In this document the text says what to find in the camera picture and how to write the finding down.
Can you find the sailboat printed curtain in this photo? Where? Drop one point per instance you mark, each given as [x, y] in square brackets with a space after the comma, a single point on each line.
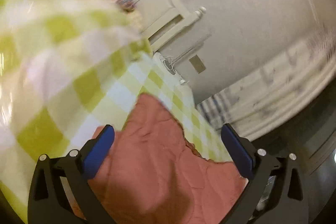
[275, 87]

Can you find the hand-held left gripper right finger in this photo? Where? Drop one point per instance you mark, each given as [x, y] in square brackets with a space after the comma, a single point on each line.
[236, 153]

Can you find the beige wall socket panel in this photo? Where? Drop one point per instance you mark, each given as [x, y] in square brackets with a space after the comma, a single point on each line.
[197, 64]

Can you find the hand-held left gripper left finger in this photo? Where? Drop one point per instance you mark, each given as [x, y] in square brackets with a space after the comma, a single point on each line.
[101, 150]

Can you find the pink quilted jacket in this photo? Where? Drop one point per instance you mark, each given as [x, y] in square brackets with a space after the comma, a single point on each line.
[157, 161]

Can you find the green checkered bed sheet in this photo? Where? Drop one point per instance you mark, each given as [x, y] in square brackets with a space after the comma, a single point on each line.
[65, 69]

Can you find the dark window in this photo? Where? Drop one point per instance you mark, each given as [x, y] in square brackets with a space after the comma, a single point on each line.
[315, 134]

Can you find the white nightstand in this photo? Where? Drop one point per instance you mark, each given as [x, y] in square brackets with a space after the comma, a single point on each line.
[172, 77]

